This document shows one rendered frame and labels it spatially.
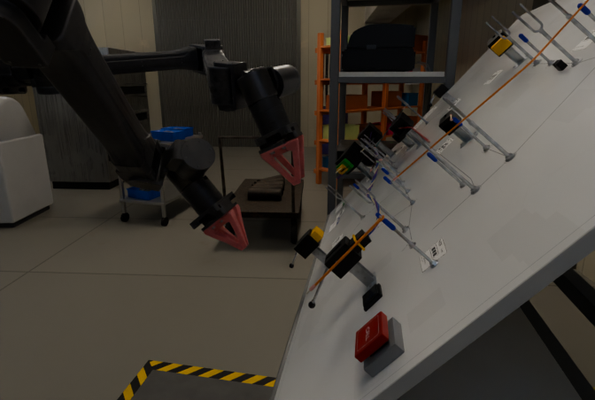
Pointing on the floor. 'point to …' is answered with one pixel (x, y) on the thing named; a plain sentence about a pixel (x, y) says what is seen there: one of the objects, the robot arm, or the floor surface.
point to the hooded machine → (21, 167)
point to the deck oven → (137, 91)
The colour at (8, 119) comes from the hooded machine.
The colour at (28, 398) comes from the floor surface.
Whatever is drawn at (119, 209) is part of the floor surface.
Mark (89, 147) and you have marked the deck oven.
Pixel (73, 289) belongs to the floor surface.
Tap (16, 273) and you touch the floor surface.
